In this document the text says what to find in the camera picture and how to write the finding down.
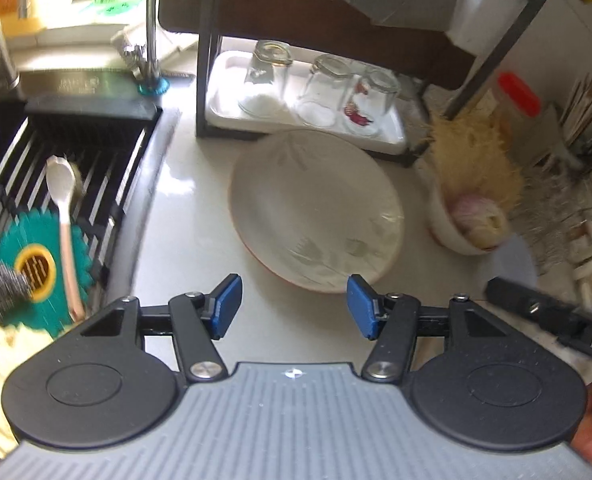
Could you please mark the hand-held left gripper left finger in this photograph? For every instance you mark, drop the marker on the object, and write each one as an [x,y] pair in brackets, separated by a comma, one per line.
[226,305]

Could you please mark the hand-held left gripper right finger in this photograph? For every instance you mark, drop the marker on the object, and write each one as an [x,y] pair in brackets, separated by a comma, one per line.
[363,305]

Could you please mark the white leaf-patterned plate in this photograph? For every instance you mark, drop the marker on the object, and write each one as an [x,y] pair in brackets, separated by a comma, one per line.
[316,210]

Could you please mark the garlic bulb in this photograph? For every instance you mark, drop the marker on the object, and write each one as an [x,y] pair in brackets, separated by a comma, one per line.
[468,210]
[493,227]

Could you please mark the small white garlic bowl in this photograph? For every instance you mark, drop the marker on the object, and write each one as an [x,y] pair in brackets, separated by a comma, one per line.
[445,227]

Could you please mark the tan fibre loofah scrubber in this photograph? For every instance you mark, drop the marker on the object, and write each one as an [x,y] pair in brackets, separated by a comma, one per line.
[470,155]

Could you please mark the clear glass with red print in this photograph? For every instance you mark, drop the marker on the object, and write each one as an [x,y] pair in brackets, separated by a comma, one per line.
[373,105]

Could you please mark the white ceramic spoon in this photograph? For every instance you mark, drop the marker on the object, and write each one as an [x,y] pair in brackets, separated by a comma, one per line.
[63,185]

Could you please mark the bundle of wooden chopsticks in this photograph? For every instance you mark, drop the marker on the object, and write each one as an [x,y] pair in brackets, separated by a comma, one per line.
[583,115]

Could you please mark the white plastic tray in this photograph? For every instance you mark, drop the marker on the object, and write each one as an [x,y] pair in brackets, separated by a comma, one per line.
[226,95]

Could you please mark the black roll-up sink rack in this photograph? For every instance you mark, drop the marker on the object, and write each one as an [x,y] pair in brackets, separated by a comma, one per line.
[101,135]

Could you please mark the clear drinking glass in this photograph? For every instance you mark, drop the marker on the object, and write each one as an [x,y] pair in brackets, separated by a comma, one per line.
[323,90]
[266,80]

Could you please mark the teal flower-shaped silicone mat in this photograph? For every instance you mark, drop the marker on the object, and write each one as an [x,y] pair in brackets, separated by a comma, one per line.
[16,240]

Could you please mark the black metal dish rack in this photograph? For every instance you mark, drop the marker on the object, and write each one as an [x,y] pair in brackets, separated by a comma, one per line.
[206,85]

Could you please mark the red-lidded plastic jar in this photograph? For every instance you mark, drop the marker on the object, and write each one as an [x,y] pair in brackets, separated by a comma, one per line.
[518,95]

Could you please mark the brown wooden cutting board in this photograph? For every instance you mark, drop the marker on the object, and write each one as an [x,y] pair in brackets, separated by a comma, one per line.
[301,25]

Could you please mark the thin chrome faucet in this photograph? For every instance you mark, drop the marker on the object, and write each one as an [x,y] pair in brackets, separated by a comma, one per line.
[151,25]

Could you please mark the white plastic box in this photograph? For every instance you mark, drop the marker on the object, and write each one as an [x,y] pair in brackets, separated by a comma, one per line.
[485,5]

